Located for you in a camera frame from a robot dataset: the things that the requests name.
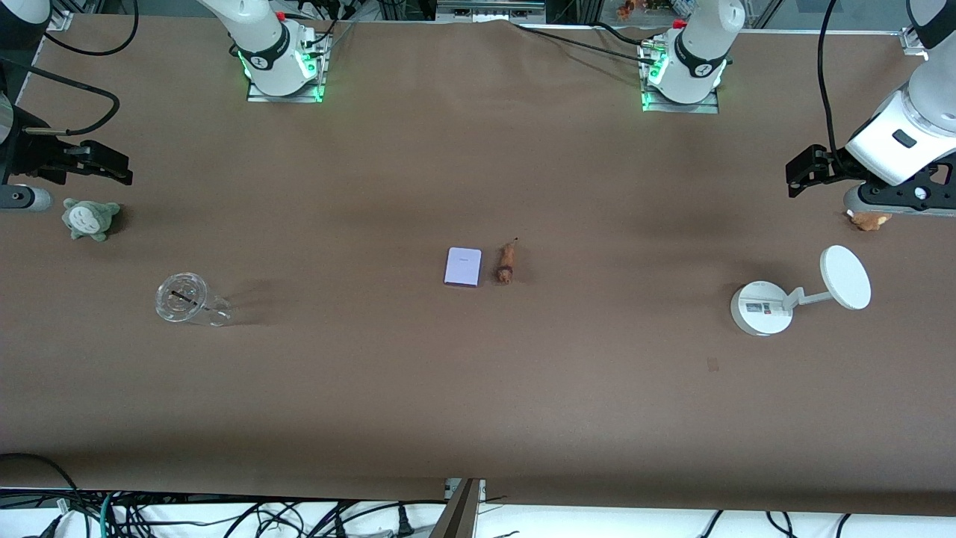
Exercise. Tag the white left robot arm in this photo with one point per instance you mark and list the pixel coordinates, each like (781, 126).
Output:
(702, 37)

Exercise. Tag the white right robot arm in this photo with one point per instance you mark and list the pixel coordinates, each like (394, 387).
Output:
(261, 30)

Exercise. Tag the grey totoro plush toy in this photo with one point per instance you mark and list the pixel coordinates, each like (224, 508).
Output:
(88, 220)

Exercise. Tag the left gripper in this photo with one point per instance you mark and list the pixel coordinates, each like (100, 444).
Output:
(837, 164)

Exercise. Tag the aluminium corner bracket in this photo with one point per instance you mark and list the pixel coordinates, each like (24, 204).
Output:
(60, 20)
(915, 41)

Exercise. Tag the brown lion statue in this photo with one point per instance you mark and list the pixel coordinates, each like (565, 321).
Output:
(506, 263)

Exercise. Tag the orange background toy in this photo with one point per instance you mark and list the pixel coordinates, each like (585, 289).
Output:
(626, 9)

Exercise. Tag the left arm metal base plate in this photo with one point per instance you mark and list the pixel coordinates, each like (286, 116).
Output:
(709, 107)

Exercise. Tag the metal table post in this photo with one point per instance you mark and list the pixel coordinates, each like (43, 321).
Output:
(457, 512)

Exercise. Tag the brown table cover sheet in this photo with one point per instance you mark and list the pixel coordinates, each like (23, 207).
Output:
(478, 388)

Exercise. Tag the brown hamster plush toy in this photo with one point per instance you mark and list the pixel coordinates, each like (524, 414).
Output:
(868, 220)

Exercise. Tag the clear plastic cup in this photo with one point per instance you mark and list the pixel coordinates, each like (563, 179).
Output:
(183, 299)

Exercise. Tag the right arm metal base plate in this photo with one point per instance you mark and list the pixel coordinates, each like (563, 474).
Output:
(258, 93)

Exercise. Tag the black power plug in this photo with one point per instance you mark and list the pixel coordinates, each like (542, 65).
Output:
(405, 523)

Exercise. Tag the lavender card box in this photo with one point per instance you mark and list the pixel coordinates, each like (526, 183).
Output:
(462, 267)

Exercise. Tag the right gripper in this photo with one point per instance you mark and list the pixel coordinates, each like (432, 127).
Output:
(31, 158)

